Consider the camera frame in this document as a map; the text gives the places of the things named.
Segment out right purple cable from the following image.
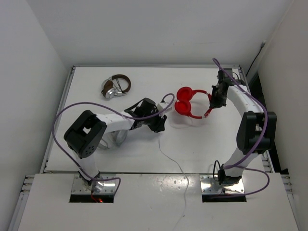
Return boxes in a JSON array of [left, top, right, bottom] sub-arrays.
[[211, 57, 270, 198]]

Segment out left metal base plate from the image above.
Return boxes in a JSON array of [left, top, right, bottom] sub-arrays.
[[71, 174, 118, 195]]

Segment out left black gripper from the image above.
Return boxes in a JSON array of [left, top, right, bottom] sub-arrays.
[[142, 107, 166, 132]]

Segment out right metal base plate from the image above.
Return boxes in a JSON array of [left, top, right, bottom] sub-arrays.
[[200, 174, 245, 195]]

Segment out metal base plate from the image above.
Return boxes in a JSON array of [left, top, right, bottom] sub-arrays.
[[200, 174, 245, 195], [71, 174, 118, 195]]

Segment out white headphone cable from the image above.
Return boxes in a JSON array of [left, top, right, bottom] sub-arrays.
[[158, 120, 197, 231]]

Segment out black wall cable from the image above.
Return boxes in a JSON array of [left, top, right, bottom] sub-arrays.
[[245, 43, 265, 77]]

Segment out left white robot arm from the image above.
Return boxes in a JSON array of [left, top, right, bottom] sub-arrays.
[[64, 98, 168, 186]]

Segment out red headphones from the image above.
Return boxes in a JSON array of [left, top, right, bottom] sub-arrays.
[[174, 87, 212, 119]]

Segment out brown silver headphones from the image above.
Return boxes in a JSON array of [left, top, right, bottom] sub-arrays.
[[101, 74, 131, 99]]

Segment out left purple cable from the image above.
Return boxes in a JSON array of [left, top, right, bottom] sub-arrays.
[[53, 93, 175, 193]]

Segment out grey white headphones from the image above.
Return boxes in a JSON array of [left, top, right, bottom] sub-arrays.
[[98, 130, 128, 150]]

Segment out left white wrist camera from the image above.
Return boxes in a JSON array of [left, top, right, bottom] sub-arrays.
[[157, 102, 173, 114]]

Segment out purple cable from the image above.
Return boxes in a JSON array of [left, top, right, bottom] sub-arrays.
[[53, 93, 175, 193], [211, 57, 270, 198]]

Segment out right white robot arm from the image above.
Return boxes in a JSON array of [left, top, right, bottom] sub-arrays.
[[210, 70, 277, 185]]

